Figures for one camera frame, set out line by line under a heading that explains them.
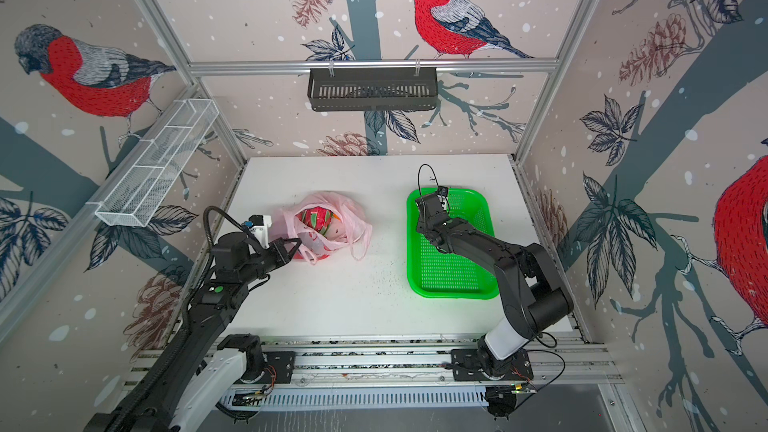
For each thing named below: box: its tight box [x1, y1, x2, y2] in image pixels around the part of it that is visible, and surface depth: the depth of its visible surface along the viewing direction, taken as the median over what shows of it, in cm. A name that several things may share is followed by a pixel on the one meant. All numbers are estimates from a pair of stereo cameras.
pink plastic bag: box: [271, 192, 372, 264], surface depth 87 cm
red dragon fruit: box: [296, 206, 340, 236], surface depth 97 cm
